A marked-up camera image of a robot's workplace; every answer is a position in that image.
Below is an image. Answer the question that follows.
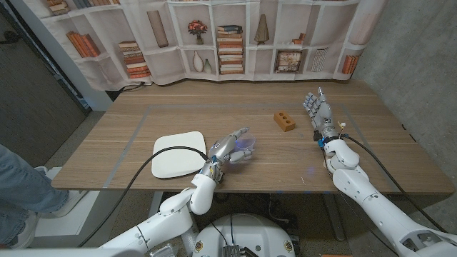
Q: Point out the person in blue jeans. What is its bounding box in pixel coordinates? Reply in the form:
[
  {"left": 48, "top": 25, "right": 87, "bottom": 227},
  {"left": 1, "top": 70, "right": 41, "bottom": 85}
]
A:
[{"left": 0, "top": 143, "right": 69, "bottom": 250}]

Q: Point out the white floor platform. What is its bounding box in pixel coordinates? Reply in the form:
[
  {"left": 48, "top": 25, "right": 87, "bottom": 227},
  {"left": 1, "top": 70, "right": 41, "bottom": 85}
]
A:
[{"left": 31, "top": 166, "right": 101, "bottom": 238}]

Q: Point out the grey table leg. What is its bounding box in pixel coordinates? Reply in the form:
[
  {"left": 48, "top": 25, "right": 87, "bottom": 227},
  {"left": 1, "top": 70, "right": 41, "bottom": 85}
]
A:
[{"left": 323, "top": 193, "right": 346, "bottom": 242}]

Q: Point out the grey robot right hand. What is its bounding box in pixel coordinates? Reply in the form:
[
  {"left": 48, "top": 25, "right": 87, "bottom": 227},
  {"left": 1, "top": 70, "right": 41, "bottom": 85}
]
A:
[{"left": 302, "top": 86, "right": 340, "bottom": 142}]

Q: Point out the black cable behind table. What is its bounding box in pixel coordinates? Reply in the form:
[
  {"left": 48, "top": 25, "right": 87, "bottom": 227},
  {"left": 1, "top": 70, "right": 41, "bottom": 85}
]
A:
[{"left": 117, "top": 81, "right": 146, "bottom": 93}]

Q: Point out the dark grey partition panel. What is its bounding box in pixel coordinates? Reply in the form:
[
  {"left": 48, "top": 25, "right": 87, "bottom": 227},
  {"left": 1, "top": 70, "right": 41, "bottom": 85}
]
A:
[{"left": 0, "top": 6, "right": 90, "bottom": 167}]

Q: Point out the silver metal bracket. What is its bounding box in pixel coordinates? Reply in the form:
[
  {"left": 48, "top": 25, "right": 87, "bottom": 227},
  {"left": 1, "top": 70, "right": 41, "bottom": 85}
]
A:
[{"left": 149, "top": 243, "right": 179, "bottom": 257}]

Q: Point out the clear plastic measuring cup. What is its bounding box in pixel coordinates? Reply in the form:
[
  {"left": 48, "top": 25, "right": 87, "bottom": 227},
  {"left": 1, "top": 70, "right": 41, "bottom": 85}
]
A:
[{"left": 235, "top": 132, "right": 256, "bottom": 161}]

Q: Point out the white table leg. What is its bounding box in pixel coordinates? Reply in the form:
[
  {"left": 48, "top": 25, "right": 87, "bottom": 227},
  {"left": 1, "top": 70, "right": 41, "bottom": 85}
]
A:
[{"left": 149, "top": 192, "right": 164, "bottom": 217}]

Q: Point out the white round robot torso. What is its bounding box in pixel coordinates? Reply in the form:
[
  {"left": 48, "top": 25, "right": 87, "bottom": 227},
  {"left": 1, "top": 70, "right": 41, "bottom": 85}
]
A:
[{"left": 191, "top": 213, "right": 296, "bottom": 257}]

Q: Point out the white cylinder with orange label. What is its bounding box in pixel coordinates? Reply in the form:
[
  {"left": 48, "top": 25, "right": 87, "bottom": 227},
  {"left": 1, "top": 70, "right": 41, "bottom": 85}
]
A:
[{"left": 180, "top": 228, "right": 199, "bottom": 256}]

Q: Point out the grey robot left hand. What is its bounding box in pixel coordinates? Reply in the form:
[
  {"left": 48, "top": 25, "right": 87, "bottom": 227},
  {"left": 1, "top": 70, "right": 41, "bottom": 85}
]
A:
[{"left": 199, "top": 127, "right": 255, "bottom": 183}]

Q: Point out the printed bookshelf backdrop cloth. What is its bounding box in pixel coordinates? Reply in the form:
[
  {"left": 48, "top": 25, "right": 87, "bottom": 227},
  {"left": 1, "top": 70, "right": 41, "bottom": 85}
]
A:
[{"left": 34, "top": 0, "right": 388, "bottom": 92}]

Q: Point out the white paper plate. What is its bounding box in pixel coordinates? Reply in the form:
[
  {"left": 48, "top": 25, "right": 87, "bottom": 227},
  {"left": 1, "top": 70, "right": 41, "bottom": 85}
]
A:
[{"left": 151, "top": 131, "right": 208, "bottom": 178}]

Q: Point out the orange wooden block with holes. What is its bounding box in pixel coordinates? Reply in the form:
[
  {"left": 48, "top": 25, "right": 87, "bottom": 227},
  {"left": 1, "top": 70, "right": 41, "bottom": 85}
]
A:
[{"left": 273, "top": 110, "right": 296, "bottom": 133}]

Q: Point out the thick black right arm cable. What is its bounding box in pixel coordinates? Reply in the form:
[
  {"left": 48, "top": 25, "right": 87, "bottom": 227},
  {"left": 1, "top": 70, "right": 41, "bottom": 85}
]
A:
[{"left": 341, "top": 133, "right": 448, "bottom": 233}]

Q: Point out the black handle on panel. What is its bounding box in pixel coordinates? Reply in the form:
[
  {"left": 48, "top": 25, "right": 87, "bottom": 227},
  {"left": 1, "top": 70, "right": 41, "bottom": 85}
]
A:
[{"left": 0, "top": 30, "right": 21, "bottom": 46}]

